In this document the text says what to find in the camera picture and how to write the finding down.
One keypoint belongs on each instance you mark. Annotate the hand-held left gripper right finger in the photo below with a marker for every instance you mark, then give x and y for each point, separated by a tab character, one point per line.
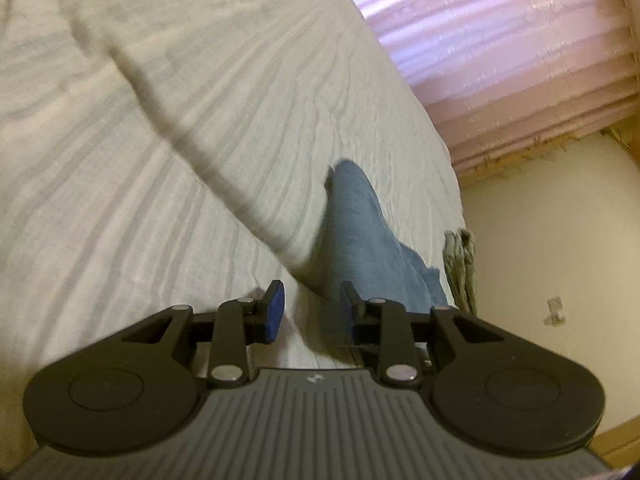
346	310

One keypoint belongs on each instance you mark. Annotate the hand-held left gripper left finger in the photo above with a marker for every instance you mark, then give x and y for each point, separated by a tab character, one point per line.
274	310

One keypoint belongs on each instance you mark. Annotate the blue denim jeans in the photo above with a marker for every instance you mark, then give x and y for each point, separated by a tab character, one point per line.
360	230

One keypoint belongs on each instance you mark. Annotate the olive cloth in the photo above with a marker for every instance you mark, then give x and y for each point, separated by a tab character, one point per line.
462	265

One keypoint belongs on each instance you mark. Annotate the striped grey bed cover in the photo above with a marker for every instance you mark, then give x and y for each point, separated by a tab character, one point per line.
150	110

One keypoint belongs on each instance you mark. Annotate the pink curtain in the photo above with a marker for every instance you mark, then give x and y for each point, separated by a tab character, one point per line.
500	35

